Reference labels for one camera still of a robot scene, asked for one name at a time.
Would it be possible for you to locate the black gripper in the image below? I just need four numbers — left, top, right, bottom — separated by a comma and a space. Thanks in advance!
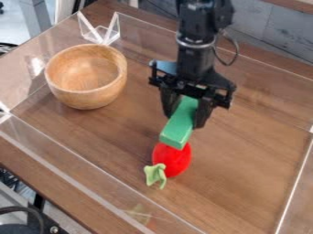
150, 43, 236, 129

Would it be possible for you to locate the green rectangular block stick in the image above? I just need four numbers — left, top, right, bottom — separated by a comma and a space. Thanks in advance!
160, 97, 198, 150

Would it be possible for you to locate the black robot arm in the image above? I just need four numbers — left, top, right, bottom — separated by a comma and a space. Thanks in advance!
150, 0, 236, 128

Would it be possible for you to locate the brown wooden bowl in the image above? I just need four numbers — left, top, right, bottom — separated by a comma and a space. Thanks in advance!
45, 44, 127, 110

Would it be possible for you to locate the red plush strawberry toy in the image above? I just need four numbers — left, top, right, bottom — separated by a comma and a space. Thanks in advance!
144, 143, 193, 189

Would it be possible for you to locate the clear acrylic tray enclosure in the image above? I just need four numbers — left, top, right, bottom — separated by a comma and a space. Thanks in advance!
0, 12, 313, 234

